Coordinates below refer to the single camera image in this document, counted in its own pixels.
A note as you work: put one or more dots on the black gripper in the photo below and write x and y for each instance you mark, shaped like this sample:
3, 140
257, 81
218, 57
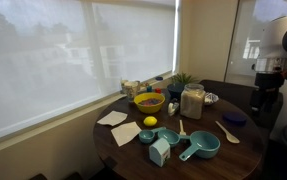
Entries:
268, 81

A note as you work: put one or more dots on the glass sugar jar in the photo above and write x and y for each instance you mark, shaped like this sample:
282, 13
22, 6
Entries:
192, 101

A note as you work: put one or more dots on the small blue block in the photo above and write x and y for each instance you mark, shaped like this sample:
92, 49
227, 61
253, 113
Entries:
149, 89

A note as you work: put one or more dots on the green spiky plant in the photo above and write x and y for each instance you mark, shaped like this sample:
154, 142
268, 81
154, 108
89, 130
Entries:
183, 78

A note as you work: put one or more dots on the small white dispenser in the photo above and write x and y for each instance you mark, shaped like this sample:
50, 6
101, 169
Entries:
173, 107

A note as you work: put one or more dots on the small white paper napkin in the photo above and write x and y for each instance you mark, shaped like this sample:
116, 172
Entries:
113, 118

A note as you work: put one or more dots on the small red block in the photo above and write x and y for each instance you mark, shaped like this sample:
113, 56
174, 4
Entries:
158, 90

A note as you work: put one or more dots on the dark chair back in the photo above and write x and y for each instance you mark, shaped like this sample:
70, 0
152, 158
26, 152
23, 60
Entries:
38, 177

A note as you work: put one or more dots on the dark blue round lid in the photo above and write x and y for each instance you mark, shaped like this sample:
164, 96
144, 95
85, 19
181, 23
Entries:
234, 117

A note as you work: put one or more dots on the dark blue bowl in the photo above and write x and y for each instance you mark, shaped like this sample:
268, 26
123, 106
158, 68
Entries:
175, 90

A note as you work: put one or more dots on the toy milk carton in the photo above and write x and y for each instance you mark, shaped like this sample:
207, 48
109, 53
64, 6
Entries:
159, 152

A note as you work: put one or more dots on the large white paper napkin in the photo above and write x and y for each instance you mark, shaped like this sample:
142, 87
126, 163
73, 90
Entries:
125, 132

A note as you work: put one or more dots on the patterned paper cup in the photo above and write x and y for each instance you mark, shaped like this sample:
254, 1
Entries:
132, 90

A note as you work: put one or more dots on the wide sheer window shade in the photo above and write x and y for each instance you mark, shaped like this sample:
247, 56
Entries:
49, 66

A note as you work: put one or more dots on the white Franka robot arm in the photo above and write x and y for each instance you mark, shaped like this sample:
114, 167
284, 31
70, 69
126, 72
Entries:
273, 36

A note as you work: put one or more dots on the large teal measuring cup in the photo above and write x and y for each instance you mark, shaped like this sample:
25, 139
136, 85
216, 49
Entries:
203, 144

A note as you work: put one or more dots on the yellow bowl with candies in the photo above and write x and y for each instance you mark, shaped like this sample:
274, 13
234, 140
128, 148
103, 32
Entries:
149, 106

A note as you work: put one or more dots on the small teal measuring cup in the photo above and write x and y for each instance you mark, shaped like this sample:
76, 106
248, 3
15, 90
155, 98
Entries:
146, 136

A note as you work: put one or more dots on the yellow lemon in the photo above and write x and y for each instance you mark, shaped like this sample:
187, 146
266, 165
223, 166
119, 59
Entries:
150, 121

